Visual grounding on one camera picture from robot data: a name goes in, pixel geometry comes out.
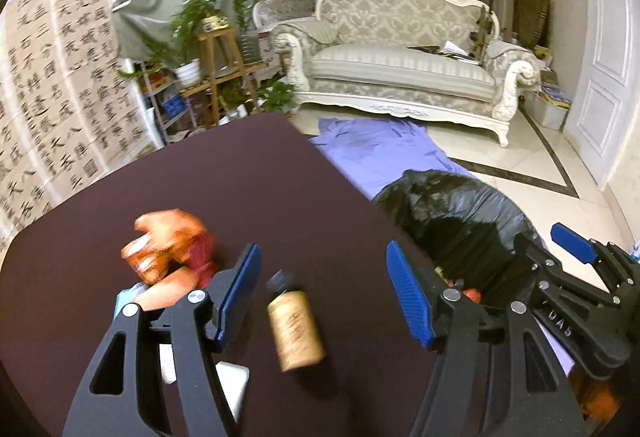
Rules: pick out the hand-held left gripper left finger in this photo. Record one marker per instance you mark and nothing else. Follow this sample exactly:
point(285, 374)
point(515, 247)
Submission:
point(240, 297)

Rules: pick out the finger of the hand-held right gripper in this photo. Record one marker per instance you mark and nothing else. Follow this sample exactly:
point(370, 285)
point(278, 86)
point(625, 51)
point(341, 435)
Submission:
point(565, 274)
point(572, 242)

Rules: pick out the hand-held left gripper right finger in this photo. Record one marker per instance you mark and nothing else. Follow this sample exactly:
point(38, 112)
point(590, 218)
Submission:
point(410, 292)

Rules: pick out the brown bottle yellow label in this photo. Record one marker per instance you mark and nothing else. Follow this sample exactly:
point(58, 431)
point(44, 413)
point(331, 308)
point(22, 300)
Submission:
point(295, 322)

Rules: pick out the orange paper roll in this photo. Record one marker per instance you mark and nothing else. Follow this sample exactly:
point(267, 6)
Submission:
point(167, 292)

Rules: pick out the black trash bag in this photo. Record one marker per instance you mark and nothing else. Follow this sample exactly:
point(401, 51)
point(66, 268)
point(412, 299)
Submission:
point(450, 212)

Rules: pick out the orange wrapper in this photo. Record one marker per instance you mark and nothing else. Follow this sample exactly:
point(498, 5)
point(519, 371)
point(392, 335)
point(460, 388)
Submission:
point(160, 242)

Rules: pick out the light blue white tube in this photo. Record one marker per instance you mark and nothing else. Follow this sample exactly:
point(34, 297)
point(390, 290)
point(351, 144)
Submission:
point(130, 299)

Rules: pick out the grey storage box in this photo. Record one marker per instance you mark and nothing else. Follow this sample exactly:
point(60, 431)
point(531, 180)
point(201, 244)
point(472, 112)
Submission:
point(547, 109)

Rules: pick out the purple cloth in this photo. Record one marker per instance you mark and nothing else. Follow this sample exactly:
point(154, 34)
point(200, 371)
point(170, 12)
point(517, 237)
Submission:
point(380, 152)

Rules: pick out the white panelled door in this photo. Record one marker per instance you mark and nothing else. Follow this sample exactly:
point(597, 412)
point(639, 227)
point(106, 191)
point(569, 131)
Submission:
point(605, 67)

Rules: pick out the blue box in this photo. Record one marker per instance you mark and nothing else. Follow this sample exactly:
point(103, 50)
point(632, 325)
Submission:
point(174, 107)

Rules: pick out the small leafy green plant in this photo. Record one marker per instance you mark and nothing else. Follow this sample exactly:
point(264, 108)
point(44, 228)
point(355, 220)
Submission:
point(277, 97)

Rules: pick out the white ornate sofa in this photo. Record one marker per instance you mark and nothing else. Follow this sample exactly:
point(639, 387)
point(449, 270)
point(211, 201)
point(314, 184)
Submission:
point(390, 67)

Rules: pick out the papers and books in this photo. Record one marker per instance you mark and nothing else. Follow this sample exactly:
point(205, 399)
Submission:
point(445, 51)

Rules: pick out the green plant white pot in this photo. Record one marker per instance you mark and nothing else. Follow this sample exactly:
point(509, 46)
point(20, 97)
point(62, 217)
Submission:
point(189, 72)

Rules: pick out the dark toy rifle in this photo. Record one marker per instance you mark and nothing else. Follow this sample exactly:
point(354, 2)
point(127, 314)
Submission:
point(482, 27)

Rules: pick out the wooden plant stand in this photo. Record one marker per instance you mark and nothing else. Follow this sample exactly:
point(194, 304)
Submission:
point(215, 47)

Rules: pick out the gold decorative pot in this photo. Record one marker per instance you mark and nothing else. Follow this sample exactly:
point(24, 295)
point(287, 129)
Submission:
point(214, 23)

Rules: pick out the striped throw blanket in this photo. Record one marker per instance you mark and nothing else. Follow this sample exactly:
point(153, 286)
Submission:
point(315, 31)

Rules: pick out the white ornate armchair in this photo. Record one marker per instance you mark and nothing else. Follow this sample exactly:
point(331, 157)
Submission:
point(285, 7)

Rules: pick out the tall green plant grey pot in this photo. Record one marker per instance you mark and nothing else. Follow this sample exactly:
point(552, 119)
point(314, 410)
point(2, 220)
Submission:
point(242, 2)

